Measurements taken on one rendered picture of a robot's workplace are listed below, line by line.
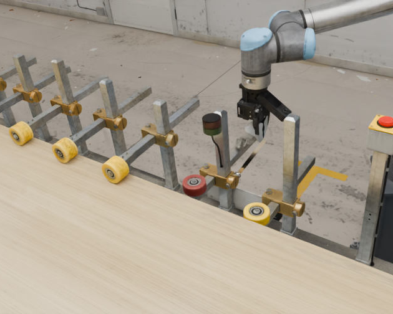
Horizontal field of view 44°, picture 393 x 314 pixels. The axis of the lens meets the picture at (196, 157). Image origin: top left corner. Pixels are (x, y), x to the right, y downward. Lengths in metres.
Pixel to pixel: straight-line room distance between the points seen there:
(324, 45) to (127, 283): 3.32
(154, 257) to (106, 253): 0.14
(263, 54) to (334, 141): 2.02
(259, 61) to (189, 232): 0.54
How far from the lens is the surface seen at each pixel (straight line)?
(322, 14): 1.62
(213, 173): 1.71
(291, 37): 1.47
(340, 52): 4.31
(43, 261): 1.50
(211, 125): 1.51
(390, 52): 4.18
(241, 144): 1.84
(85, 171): 1.78
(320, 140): 3.40
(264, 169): 3.13
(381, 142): 1.33
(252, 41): 1.43
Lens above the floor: 1.93
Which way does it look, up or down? 36 degrees down
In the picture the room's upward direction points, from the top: 6 degrees counter-clockwise
